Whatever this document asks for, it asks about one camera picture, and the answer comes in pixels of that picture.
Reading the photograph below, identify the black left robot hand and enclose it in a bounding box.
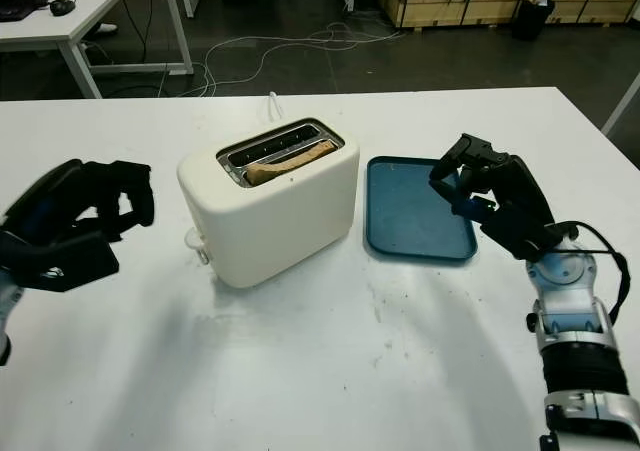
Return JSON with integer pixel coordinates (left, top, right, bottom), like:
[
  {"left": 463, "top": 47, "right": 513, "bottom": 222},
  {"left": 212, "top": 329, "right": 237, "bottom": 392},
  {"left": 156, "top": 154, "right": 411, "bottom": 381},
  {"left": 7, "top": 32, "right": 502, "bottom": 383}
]
[{"left": 1, "top": 158, "right": 157, "bottom": 245}]

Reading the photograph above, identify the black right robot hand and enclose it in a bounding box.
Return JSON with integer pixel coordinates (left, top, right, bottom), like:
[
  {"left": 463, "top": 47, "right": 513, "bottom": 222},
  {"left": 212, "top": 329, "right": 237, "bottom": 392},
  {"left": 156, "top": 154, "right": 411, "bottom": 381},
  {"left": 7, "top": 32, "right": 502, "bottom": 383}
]
[{"left": 428, "top": 132, "right": 558, "bottom": 233}]

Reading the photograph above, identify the brown bread slice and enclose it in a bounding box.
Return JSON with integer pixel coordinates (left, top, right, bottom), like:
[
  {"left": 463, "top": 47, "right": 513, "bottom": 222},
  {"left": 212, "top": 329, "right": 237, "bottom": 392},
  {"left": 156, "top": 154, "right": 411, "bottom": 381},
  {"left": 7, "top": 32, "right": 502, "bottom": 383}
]
[{"left": 243, "top": 139, "right": 338, "bottom": 188}]

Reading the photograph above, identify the blue plastic tray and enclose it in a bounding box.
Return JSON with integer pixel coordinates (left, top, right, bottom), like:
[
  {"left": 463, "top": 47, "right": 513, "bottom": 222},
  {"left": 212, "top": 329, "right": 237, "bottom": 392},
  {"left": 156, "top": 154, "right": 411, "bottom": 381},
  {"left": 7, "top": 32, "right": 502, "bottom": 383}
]
[{"left": 363, "top": 155, "right": 478, "bottom": 263}]

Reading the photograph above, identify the cream two-slot toaster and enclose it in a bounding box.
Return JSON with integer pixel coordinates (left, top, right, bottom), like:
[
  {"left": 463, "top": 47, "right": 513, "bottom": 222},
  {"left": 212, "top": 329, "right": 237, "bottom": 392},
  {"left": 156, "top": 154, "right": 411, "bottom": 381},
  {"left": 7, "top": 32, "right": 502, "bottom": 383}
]
[{"left": 176, "top": 116, "right": 362, "bottom": 290}]

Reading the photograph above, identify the black trash bin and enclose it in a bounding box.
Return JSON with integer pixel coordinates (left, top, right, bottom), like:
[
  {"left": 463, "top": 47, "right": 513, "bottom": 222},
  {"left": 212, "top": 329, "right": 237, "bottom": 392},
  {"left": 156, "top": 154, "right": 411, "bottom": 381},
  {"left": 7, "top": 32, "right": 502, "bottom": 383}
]
[{"left": 510, "top": 0, "right": 557, "bottom": 42}]

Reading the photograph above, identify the white office desk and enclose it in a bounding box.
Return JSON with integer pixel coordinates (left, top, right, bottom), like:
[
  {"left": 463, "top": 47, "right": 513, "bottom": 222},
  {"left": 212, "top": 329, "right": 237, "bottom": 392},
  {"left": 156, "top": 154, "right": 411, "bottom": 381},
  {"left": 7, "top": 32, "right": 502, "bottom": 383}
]
[{"left": 0, "top": 0, "right": 196, "bottom": 100}]

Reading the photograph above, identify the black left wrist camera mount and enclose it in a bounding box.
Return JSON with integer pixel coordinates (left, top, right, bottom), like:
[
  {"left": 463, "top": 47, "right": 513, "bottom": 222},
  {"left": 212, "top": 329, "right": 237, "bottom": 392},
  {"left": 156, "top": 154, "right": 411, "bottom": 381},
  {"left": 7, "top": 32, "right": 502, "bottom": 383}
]
[{"left": 0, "top": 230, "right": 122, "bottom": 294}]

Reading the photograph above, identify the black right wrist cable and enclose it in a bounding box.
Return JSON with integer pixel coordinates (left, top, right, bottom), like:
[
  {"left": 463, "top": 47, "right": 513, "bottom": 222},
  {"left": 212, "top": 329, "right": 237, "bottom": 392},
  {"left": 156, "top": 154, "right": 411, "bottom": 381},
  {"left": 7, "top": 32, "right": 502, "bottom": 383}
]
[{"left": 554, "top": 220, "right": 633, "bottom": 323}]

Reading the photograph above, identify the white toaster power cord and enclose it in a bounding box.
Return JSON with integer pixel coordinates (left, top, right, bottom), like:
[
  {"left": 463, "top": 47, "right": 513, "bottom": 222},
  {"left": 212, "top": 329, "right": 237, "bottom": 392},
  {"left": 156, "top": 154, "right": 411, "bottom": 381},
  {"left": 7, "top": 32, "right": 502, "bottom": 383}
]
[{"left": 264, "top": 90, "right": 284, "bottom": 122}]

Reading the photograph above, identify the white floor cable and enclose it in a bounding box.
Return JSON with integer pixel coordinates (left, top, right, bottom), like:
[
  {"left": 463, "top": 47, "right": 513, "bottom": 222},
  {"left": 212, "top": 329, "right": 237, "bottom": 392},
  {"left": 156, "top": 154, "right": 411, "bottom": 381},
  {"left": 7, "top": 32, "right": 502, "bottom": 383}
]
[{"left": 192, "top": 20, "right": 407, "bottom": 97}]

